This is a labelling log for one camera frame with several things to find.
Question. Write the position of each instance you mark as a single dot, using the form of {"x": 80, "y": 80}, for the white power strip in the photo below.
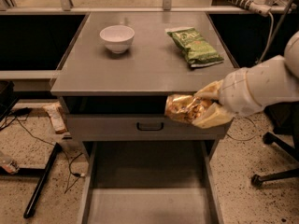
{"x": 256, "y": 6}

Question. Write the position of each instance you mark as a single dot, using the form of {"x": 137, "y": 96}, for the black stand leg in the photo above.
{"x": 30, "y": 209}

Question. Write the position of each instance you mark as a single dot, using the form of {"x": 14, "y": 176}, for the upper drawer with black handle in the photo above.
{"x": 96, "y": 127}

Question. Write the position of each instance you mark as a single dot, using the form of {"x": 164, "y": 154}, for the green chip bag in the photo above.
{"x": 197, "y": 52}

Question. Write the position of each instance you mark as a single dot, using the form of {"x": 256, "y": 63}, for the black office chair base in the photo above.
{"x": 283, "y": 166}

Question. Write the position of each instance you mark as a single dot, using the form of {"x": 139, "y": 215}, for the crushed orange can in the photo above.
{"x": 185, "y": 108}

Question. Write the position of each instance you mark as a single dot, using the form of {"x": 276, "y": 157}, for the brown snack package on floor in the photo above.
{"x": 56, "y": 118}

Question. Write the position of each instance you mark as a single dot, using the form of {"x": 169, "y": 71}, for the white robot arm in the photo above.
{"x": 277, "y": 79}

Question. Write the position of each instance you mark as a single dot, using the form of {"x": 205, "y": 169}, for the grey drawer cabinet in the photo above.
{"x": 95, "y": 80}

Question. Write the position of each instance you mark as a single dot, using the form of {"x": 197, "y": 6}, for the white ceramic bowl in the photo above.
{"x": 117, "y": 38}

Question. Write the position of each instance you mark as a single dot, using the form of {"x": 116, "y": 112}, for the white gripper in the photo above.
{"x": 234, "y": 92}

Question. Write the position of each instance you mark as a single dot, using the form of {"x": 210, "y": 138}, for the plastic bottle on floor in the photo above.
{"x": 8, "y": 164}

